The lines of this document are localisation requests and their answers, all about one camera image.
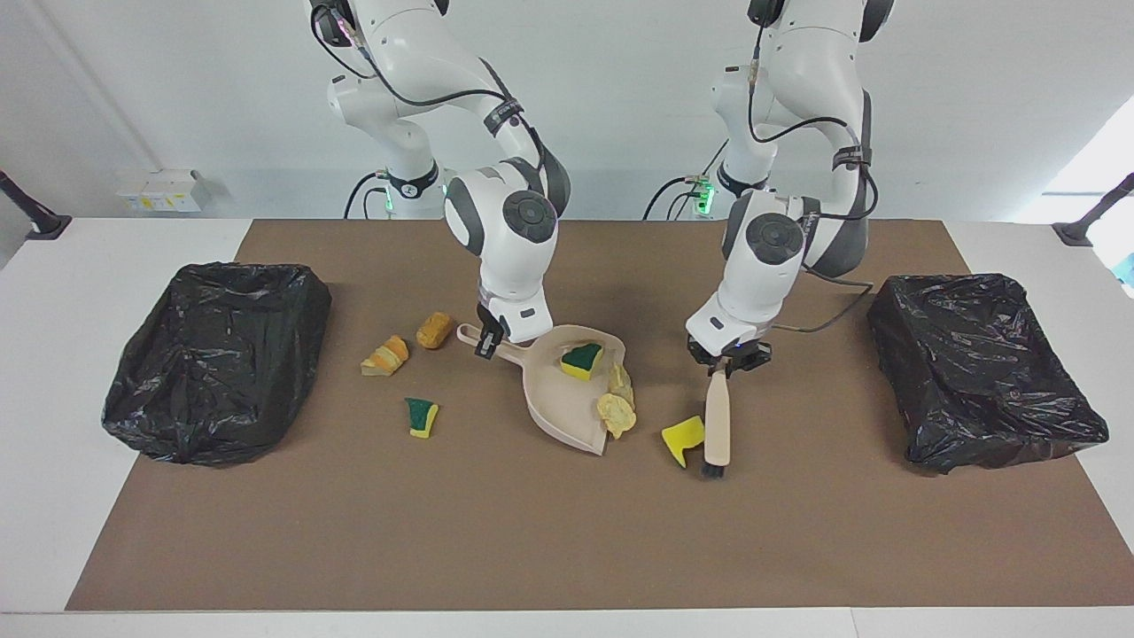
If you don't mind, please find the beige hand brush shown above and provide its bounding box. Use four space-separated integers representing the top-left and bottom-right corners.
702 368 733 480

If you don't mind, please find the large yellow sponge piece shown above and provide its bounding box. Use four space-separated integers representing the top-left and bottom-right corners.
661 415 707 469

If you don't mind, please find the beige plastic dustpan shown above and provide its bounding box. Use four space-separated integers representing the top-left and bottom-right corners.
456 323 635 457

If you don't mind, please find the green yellow sponge piece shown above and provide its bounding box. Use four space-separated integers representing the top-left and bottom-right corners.
405 397 439 440

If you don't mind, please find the small yellow green sponge wedge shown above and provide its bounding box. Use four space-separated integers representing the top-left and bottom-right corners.
560 343 605 382

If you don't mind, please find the orange striped toy croissant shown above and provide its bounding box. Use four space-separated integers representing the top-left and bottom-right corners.
361 335 411 377

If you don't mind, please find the beige toy cookie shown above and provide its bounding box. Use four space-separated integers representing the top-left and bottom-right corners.
596 393 637 440

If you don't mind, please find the black bag lined bin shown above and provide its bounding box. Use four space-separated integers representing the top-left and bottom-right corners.
866 273 1110 475
102 261 333 466

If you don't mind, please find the brown table mat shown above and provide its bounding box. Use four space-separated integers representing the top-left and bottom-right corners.
66 219 1134 611

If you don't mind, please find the dark left arm cable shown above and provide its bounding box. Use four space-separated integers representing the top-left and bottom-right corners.
747 22 880 334

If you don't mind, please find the dark arm cable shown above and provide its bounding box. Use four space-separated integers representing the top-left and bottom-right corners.
307 0 550 200
747 22 880 334

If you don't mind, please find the black left base cable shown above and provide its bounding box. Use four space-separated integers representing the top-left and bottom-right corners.
644 173 720 221

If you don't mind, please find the dark right arm cable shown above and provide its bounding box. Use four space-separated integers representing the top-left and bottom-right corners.
307 0 550 200

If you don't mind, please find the black camera stand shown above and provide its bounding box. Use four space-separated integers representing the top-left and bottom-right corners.
1052 173 1134 247
0 170 72 241

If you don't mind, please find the white wall socket box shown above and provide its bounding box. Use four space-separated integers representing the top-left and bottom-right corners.
118 169 203 214

